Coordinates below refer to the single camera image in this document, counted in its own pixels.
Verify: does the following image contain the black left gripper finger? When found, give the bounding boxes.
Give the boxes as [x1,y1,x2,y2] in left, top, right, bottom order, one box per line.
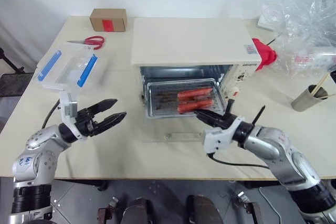
[87,98,118,116]
[98,111,128,132]

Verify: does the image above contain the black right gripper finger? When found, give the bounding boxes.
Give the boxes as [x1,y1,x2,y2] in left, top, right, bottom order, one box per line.
[198,115,222,128]
[195,110,224,121]

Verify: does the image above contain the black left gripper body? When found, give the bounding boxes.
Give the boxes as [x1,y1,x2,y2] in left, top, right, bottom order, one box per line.
[74,108,102,138]

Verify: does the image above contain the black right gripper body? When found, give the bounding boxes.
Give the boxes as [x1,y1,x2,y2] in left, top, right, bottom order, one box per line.
[218,113,242,131]

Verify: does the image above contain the metal baking tray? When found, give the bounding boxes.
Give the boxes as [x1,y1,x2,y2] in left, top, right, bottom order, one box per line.
[145,78,228,120]

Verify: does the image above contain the red sausage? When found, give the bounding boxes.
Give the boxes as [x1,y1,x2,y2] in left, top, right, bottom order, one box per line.
[177,99,215,114]
[177,87,213,101]

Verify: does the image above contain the glass toaster oven door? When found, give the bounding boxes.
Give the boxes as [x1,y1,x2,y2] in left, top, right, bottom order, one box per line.
[143,115,211,143]

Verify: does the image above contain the red oven mitt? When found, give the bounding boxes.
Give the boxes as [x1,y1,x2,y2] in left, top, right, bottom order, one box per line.
[251,37,278,72]

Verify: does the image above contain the cream toaster oven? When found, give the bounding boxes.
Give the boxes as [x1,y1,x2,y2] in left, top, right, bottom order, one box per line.
[130,17,263,120]

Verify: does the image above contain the thin black rod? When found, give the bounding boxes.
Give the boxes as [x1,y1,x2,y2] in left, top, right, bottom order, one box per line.
[251,104,266,126]

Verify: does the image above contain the clear container with blue clasps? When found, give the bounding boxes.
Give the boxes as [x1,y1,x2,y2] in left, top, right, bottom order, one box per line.
[35,47,106,91]

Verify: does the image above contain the metal cup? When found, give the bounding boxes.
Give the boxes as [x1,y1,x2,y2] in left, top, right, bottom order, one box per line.
[290,84,330,112]

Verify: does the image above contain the black mesh panel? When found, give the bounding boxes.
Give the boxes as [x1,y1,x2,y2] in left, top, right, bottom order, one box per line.
[0,72,35,98]

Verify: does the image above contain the cardboard box with red tape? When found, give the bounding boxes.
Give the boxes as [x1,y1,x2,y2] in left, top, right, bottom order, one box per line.
[89,8,129,33]

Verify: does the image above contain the dark rounded shape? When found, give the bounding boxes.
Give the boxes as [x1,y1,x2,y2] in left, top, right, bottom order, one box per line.
[122,198,154,224]
[185,194,224,224]

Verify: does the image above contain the thin black pen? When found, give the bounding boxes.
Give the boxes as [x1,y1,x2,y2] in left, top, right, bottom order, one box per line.
[266,34,280,46]

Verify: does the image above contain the wooden chopstick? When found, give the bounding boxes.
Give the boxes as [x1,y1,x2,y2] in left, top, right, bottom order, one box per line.
[311,73,329,95]
[313,77,328,95]

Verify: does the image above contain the black tripod stand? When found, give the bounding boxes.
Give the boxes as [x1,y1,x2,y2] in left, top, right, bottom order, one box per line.
[0,47,27,75]

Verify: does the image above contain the white flat box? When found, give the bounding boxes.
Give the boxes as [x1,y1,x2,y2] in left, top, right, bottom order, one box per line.
[256,14,276,31]

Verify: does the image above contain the black object at edge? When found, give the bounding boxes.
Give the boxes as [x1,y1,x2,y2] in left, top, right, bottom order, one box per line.
[328,63,336,83]

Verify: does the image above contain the clear crumpled plastic bag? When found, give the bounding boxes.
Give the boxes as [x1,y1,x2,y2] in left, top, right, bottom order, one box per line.
[258,0,336,79]

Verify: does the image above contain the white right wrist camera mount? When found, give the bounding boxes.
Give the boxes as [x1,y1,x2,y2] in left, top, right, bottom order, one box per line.
[202,118,246,154]

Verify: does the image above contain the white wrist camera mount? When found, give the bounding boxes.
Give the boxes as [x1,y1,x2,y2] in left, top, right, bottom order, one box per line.
[59,91,89,142]
[202,118,246,154]

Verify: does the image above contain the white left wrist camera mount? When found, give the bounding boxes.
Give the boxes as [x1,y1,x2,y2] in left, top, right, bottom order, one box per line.
[59,91,89,142]

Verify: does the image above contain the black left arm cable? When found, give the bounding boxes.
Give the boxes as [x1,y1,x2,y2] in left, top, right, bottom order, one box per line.
[41,99,62,129]

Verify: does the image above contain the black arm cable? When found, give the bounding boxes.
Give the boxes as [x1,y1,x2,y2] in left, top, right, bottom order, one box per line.
[206,152,270,169]
[41,99,62,129]

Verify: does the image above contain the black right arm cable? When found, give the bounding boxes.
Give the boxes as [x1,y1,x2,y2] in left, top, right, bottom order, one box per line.
[206,152,270,169]

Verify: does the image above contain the red handled scissors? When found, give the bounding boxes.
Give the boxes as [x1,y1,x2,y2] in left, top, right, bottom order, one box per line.
[66,36,106,50]

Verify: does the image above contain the black table frame bar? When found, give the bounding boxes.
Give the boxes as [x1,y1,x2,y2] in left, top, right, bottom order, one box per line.
[52,178,281,192]

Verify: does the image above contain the white floor cable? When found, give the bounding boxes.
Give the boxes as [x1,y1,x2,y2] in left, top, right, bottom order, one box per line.
[258,187,284,224]

